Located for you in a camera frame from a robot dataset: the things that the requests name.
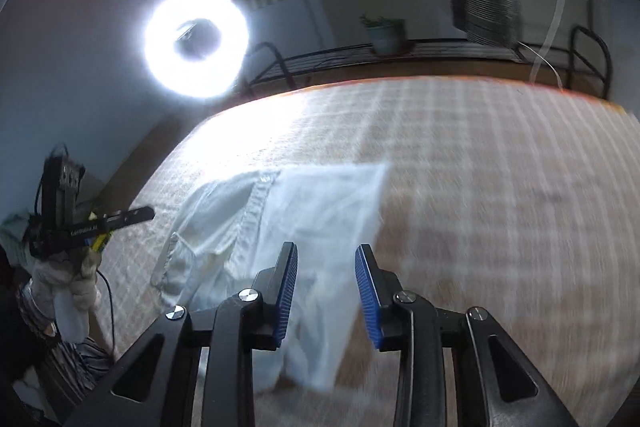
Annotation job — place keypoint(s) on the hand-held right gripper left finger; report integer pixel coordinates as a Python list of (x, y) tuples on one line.
[(284, 302)]

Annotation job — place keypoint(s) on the potted plant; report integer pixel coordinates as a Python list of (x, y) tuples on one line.
[(385, 34)]

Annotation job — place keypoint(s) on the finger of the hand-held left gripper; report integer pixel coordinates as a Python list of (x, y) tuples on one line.
[(132, 216)]

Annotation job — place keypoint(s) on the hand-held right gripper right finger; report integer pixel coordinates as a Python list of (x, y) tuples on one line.
[(367, 302)]

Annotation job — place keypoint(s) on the grey cloth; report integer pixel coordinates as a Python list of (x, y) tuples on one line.
[(12, 229)]

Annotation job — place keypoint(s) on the white shirt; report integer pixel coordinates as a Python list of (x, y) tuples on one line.
[(320, 207)]

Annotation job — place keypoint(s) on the checkered bed blanket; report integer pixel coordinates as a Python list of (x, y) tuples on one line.
[(500, 207)]

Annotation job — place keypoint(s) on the person's left hand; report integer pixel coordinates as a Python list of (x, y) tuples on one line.
[(65, 274)]

